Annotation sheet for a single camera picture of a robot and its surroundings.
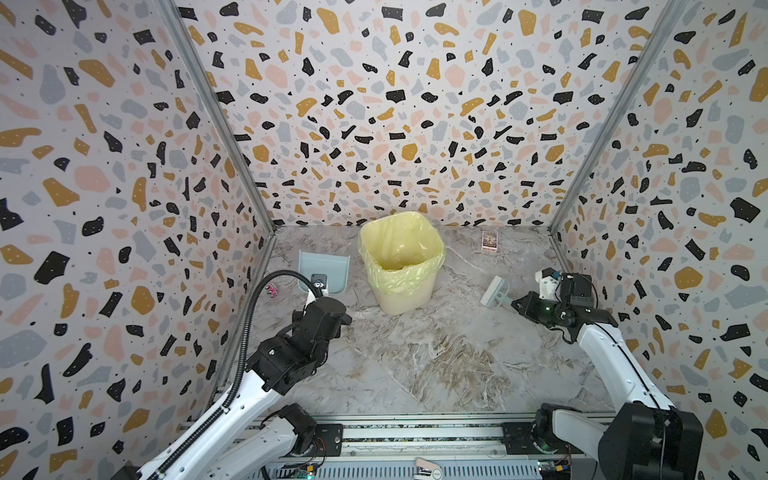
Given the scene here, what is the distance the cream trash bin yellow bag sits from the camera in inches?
30.7

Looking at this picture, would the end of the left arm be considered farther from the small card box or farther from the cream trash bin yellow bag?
the small card box

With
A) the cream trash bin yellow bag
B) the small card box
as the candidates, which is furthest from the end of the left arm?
the small card box
